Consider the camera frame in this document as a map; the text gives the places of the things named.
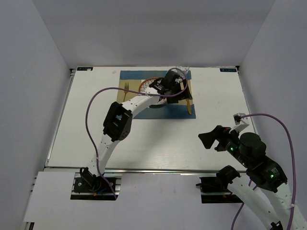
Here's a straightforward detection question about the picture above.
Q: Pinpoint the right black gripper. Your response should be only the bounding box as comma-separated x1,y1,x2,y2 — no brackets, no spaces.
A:
198,125,251,167

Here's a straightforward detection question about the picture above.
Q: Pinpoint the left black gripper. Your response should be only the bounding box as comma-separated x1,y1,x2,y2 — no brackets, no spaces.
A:
167,79,192,104

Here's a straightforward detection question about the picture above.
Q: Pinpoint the clear drinking glass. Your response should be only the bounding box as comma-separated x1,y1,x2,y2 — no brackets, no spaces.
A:
176,63,189,75

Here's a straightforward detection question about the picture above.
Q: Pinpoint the patterned ceramic plate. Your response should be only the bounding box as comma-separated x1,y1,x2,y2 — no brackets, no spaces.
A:
140,77,168,107

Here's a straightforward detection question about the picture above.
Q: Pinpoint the blue beige cloth placemat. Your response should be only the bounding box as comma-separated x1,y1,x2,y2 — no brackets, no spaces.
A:
118,70,196,119

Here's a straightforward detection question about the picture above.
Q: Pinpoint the gold fork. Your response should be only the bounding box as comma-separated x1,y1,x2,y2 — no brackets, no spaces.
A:
123,82,129,101

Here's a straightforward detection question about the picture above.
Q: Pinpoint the gold knife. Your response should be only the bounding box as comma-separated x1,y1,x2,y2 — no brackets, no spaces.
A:
186,99,192,115

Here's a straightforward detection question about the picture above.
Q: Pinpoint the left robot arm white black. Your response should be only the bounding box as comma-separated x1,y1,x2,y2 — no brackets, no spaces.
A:
84,68,192,191

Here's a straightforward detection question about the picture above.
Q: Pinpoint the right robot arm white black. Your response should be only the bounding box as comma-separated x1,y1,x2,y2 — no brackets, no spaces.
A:
198,125,307,230

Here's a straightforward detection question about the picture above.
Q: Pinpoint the right blue corner sticker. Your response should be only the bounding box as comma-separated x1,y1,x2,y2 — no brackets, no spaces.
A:
220,68,237,72

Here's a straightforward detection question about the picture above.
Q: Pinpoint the blue corner sticker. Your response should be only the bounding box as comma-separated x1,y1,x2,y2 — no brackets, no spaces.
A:
220,68,237,72
76,67,93,71

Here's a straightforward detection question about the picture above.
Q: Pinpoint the left blue corner sticker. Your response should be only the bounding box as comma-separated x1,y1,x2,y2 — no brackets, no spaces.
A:
76,67,93,71

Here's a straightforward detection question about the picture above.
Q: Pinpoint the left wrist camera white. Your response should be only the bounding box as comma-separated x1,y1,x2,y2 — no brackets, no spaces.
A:
175,76,183,83

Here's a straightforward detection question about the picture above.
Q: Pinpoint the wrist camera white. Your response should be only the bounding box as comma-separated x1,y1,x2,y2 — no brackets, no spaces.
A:
175,76,183,83
229,113,249,133

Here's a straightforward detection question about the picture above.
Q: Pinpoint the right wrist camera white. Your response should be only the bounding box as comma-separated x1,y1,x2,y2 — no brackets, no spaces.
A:
229,113,249,133

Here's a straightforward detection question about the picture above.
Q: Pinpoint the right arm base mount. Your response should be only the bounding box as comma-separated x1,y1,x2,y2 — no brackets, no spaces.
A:
196,165,242,204

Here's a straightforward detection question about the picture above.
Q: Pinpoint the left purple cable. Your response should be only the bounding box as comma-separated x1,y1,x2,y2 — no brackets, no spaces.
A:
86,68,189,199

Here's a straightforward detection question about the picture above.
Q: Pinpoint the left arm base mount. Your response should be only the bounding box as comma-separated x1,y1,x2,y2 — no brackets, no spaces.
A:
71,168,121,201

